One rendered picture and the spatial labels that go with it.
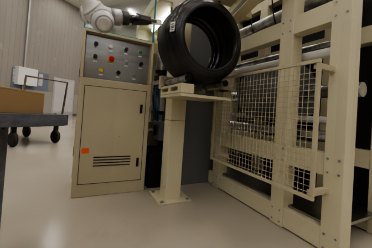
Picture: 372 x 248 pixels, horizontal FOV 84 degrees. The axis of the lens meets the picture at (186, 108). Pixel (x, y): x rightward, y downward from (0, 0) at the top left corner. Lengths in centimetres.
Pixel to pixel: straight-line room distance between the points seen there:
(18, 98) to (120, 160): 111
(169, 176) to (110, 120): 64
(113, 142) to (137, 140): 19
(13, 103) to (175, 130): 109
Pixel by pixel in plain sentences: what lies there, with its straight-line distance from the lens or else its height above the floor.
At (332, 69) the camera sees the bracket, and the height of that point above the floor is 97.
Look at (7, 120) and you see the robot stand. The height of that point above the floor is 63.
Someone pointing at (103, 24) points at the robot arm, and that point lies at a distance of 109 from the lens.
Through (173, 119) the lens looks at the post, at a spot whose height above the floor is 62.
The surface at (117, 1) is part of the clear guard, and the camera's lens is 197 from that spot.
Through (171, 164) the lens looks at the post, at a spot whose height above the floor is 28.
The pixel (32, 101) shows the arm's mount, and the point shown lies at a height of 69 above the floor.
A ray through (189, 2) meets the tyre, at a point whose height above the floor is 135.
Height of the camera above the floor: 69
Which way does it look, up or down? 1 degrees up
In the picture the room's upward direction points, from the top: 4 degrees clockwise
